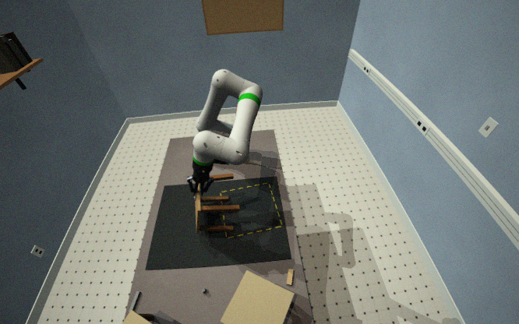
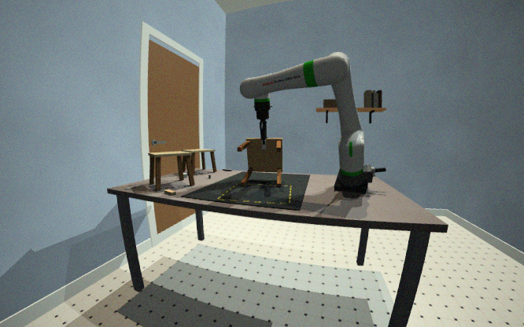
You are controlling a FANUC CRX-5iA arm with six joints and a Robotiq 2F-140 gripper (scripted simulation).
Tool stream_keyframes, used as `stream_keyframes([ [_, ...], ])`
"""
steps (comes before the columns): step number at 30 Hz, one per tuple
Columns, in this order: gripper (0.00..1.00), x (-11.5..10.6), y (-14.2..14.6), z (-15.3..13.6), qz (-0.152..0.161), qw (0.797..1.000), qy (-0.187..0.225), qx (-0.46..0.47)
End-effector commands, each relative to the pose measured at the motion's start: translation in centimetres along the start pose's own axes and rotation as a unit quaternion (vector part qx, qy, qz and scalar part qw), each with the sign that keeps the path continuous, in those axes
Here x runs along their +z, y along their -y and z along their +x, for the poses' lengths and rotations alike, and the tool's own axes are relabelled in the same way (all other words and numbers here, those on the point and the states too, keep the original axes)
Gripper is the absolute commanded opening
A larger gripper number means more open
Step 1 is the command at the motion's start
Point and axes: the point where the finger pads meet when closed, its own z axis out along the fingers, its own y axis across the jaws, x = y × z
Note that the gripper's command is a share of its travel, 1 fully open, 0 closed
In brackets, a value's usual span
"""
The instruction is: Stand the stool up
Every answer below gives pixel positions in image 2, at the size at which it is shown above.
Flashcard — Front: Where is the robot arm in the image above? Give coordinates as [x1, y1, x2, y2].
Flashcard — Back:
[240, 52, 386, 187]

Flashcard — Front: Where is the dark grey mat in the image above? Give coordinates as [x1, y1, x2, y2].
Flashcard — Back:
[181, 171, 310, 211]

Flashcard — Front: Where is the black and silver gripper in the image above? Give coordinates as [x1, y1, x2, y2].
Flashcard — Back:
[256, 111, 269, 149]

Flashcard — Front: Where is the small wooden stool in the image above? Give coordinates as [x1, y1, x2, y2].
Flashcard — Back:
[238, 138, 282, 187]

